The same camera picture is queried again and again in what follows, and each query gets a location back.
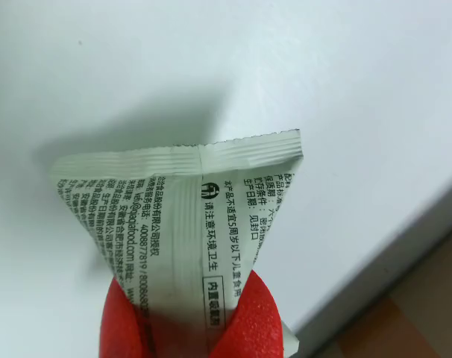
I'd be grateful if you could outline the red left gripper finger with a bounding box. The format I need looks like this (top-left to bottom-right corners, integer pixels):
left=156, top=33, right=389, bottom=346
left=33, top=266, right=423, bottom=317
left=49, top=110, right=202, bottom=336
left=98, top=277, right=153, bottom=358
left=209, top=270, right=286, bottom=358

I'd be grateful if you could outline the white printed snack packet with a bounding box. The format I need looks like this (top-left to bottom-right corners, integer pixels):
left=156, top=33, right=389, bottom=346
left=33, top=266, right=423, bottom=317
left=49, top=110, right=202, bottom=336
left=49, top=128, right=306, bottom=358

